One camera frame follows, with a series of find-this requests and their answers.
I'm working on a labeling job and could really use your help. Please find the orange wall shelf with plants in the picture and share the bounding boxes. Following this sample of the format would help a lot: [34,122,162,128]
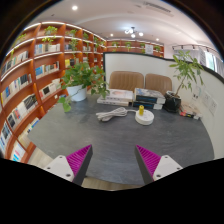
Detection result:
[105,38,165,58]

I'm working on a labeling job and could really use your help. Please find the black track light rail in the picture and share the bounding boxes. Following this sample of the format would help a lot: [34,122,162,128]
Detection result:
[172,43,209,52]

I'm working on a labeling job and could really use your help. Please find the beige cover book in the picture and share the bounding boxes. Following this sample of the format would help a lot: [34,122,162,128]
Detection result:
[181,103,203,118]

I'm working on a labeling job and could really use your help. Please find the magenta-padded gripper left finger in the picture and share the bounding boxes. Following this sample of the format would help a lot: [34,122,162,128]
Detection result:
[44,143,94,187]

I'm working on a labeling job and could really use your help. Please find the round white power strip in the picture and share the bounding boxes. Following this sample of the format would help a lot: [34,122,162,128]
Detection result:
[134,109,155,126]

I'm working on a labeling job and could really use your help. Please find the large white book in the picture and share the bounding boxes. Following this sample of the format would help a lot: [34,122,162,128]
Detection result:
[105,88,135,102]

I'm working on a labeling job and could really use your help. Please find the branched ceiling lamp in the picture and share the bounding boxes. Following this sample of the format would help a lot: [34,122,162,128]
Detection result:
[124,26,145,39]

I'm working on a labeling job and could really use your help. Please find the tall plant in black pot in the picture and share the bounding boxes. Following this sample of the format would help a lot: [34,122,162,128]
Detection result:
[162,49,205,114]

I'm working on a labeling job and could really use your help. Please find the thick dark grey book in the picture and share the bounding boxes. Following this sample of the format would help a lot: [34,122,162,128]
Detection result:
[133,87,167,105]
[132,100,164,111]

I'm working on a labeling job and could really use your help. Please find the coiled white power cable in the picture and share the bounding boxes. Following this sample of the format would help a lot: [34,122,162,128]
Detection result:
[95,106,138,123]

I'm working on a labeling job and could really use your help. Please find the orange wooden bookshelf unit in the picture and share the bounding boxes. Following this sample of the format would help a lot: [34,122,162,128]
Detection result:
[0,20,108,164]

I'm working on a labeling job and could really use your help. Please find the tan upholstered chair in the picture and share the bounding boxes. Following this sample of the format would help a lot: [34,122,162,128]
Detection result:
[144,73,173,97]
[108,70,145,93]

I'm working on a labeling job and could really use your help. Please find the white window curtain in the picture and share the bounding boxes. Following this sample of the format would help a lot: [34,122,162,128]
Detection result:
[199,46,224,78]

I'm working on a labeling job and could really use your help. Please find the white wall socket plate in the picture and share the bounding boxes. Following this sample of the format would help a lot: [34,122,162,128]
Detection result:
[208,98,218,117]
[200,90,211,108]

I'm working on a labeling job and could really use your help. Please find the recessed ceiling lights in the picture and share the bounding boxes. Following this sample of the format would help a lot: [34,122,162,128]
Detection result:
[70,3,161,43]

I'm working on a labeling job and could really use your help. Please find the red spine book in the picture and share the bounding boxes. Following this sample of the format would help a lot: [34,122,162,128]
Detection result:
[179,110,201,121]

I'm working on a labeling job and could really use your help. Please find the thin white book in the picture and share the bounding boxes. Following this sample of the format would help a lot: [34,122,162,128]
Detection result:
[96,96,130,107]

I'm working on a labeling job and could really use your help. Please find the leafy plant in white pot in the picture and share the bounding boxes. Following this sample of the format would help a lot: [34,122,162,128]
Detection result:
[57,61,110,113]

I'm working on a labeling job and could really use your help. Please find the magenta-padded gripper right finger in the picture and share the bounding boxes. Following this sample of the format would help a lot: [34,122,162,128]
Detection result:
[134,144,184,186]

